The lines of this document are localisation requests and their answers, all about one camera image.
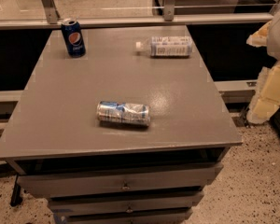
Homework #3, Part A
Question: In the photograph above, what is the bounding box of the blue pepsi can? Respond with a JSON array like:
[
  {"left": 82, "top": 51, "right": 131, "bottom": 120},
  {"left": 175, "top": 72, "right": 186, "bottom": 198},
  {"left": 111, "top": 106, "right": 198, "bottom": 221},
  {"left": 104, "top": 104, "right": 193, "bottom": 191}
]
[{"left": 62, "top": 19, "right": 86, "bottom": 57}]

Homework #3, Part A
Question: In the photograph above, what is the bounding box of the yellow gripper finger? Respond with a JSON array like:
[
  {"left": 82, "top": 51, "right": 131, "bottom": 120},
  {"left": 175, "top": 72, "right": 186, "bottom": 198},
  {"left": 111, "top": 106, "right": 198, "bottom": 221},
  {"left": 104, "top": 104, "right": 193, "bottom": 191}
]
[
  {"left": 246, "top": 61, "right": 280, "bottom": 124},
  {"left": 246, "top": 21, "right": 272, "bottom": 47}
]

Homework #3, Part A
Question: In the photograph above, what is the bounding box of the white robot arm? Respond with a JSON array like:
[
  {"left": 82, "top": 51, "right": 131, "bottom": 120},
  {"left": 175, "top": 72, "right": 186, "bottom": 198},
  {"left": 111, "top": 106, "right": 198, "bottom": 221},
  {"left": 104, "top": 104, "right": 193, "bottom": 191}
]
[{"left": 246, "top": 9, "right": 280, "bottom": 124}]

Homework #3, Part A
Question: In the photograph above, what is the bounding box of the top grey drawer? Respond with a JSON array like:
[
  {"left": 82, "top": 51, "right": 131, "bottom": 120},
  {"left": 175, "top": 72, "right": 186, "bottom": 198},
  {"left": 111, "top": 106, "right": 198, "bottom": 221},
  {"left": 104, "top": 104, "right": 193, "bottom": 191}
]
[{"left": 18, "top": 162, "right": 223, "bottom": 198}]

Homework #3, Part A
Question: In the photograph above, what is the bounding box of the middle grey drawer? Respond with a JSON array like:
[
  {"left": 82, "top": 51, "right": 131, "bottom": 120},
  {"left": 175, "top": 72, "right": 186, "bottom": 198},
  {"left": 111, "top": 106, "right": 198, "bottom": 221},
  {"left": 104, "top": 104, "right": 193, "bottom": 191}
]
[{"left": 49, "top": 191, "right": 203, "bottom": 216}]

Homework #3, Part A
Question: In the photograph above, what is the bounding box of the silver blue redbull can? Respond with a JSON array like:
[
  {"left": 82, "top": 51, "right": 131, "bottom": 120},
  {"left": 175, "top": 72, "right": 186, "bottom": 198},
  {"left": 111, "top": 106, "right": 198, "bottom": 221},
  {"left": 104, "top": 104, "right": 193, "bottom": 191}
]
[{"left": 96, "top": 101, "right": 150, "bottom": 127}]

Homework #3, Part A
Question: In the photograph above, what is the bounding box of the grey drawer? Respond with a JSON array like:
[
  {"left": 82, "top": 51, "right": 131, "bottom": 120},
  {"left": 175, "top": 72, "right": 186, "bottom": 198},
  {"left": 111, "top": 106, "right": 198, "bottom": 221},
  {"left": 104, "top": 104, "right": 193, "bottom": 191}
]
[
  {"left": 54, "top": 208, "right": 192, "bottom": 224},
  {"left": 49, "top": 191, "right": 203, "bottom": 216},
  {"left": 18, "top": 162, "right": 223, "bottom": 198}
]

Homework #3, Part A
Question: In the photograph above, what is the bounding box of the grey metal railing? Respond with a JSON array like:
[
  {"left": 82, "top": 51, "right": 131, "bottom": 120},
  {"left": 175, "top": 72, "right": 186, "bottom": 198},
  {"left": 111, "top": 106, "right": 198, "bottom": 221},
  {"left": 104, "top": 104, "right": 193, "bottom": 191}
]
[{"left": 0, "top": 0, "right": 280, "bottom": 30}]

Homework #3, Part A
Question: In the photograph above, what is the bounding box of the bottom grey drawer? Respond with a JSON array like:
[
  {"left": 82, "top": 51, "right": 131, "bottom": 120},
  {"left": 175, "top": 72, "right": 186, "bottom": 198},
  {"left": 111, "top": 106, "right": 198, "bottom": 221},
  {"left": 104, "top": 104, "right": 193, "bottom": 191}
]
[{"left": 54, "top": 208, "right": 192, "bottom": 224}]

